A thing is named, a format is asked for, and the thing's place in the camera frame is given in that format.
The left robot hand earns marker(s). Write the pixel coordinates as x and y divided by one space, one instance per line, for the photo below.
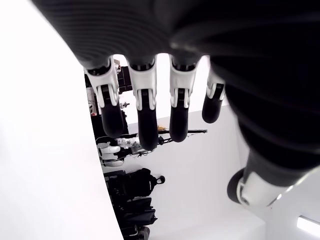
225 37

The black tripod pole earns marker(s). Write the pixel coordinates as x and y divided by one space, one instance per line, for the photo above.
197 131

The white humanoid robot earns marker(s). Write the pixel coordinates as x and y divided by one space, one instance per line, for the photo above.
110 151

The black bags pile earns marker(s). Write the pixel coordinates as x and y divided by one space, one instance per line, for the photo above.
137 217

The rectangular ceiling light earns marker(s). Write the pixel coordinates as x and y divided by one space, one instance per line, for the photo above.
308 223

